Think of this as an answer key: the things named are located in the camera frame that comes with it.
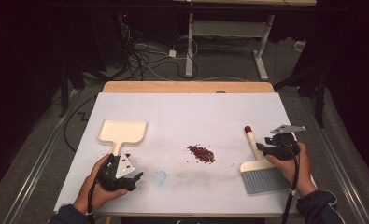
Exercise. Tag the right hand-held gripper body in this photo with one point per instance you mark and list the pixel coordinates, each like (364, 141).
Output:
(281, 146)

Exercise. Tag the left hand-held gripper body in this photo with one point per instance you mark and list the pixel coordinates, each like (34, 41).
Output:
(123, 165)

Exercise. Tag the cream hand brush grey bristles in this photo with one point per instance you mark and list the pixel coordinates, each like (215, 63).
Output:
(263, 179)

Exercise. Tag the cream dustpan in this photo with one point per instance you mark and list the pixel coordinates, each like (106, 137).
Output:
(123, 132)

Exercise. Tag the red and green beans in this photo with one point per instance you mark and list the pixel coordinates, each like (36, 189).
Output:
(202, 154)

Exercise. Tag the person's right hand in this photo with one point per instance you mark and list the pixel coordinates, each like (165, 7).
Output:
(297, 174)

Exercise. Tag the person's left hand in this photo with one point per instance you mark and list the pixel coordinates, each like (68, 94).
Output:
(92, 193)

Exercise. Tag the black stand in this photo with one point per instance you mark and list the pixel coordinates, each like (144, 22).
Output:
(63, 87)
(320, 93)

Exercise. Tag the white board table cover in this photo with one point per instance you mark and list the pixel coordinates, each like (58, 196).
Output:
(188, 118)

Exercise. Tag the wooden table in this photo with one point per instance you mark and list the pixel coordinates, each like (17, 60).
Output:
(188, 86)

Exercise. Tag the white power adapter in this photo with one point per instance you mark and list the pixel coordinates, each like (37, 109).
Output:
(172, 53)

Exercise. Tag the metal floor rail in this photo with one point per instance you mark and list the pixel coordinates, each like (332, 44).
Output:
(35, 174)
(344, 180)

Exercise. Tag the white metal table frame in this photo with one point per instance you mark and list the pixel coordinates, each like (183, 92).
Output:
(225, 28)

